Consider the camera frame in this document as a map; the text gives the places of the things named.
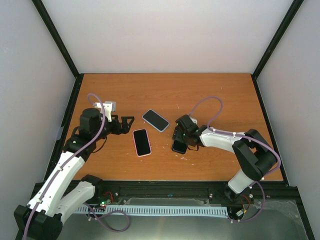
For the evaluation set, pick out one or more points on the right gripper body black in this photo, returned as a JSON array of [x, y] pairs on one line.
[[181, 137]]

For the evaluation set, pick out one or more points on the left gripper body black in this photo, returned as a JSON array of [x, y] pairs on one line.
[[116, 130]]

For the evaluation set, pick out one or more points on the blue-edged black phone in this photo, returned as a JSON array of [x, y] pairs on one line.
[[179, 147]]

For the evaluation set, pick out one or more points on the pink translucent phone case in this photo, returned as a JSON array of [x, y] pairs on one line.
[[142, 142]]

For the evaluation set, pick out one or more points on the light blue phone case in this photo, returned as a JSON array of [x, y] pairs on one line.
[[156, 120]]

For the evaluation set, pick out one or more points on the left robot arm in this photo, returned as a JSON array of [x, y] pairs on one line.
[[45, 214]]

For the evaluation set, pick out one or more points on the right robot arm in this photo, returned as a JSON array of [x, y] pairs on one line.
[[255, 156]]

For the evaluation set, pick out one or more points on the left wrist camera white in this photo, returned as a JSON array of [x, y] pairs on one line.
[[108, 106]]

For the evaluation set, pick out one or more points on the black front rail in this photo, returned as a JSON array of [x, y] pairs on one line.
[[213, 191]]

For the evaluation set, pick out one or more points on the light blue cable duct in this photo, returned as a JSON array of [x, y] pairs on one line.
[[165, 211]]

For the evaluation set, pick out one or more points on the left black frame post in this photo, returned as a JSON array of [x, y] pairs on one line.
[[48, 22]]

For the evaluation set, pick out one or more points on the black frame post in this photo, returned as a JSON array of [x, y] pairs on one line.
[[48, 22], [282, 28]]

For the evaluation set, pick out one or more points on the right black frame post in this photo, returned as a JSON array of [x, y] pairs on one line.
[[282, 28]]

